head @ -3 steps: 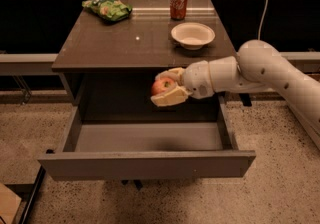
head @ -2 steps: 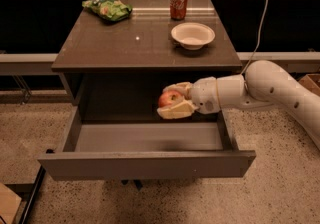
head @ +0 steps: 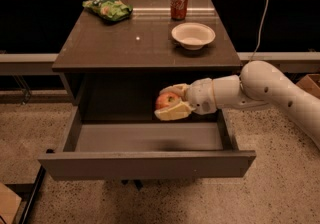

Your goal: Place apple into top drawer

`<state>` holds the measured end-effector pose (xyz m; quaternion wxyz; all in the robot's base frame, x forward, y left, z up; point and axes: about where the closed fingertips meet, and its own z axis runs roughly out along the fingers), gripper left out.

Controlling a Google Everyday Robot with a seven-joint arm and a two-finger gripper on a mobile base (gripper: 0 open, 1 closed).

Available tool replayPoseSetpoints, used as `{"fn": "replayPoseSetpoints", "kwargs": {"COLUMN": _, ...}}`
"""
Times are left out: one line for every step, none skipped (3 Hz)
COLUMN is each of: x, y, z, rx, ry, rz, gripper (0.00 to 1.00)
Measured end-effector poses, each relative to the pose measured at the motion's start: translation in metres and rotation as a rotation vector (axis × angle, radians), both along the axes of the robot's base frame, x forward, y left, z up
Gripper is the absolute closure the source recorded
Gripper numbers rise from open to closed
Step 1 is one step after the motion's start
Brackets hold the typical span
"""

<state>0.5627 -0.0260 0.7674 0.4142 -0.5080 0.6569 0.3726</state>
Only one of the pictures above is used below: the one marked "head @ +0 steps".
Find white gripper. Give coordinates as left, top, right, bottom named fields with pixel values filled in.
left=154, top=78, right=217, bottom=121

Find red apple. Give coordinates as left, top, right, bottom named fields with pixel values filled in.
left=155, top=92, right=180, bottom=110

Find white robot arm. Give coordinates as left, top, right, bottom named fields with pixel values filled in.
left=155, top=61, right=320, bottom=148

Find open grey top drawer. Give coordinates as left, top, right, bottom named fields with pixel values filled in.
left=39, top=107, right=256, bottom=180

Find white paper bowl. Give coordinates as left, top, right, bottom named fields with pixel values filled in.
left=171, top=22, right=216, bottom=50

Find dark grey cabinet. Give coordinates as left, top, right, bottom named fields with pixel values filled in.
left=53, top=0, right=241, bottom=123

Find red cola can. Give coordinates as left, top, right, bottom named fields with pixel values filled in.
left=170, top=0, right=188, bottom=20

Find green chip bag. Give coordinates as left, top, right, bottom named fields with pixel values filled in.
left=82, top=0, right=133, bottom=22

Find cardboard box right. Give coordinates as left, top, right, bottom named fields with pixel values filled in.
left=297, top=74, right=320, bottom=99

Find cardboard box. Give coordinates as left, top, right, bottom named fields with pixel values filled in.
left=0, top=182, right=22, bottom=224
left=297, top=74, right=320, bottom=99

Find cardboard box bottom left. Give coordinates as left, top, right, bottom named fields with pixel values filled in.
left=0, top=182, right=22, bottom=224

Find white cable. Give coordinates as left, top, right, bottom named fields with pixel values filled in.
left=248, top=0, right=270, bottom=64

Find black floor rail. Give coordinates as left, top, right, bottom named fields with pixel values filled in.
left=7, top=166, right=46, bottom=224

